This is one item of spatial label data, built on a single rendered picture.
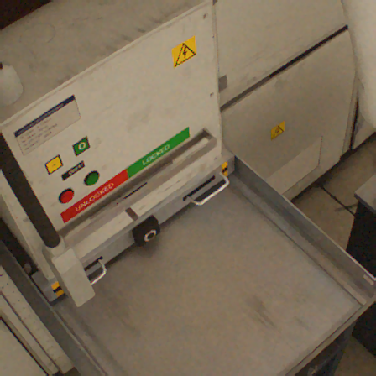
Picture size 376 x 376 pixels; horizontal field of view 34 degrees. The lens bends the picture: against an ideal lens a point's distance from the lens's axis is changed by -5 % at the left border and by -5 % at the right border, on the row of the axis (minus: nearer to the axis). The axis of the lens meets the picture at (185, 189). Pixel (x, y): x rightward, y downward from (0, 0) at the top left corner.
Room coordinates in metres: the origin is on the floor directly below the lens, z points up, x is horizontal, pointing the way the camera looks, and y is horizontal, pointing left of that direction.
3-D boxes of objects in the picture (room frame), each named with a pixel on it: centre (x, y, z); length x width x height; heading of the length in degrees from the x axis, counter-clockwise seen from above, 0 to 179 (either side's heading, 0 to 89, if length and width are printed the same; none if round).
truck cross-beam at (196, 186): (0.79, 0.12, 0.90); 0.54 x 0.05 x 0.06; 123
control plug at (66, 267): (0.61, 0.25, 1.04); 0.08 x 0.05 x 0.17; 33
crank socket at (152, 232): (0.76, 0.10, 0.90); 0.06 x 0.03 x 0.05; 123
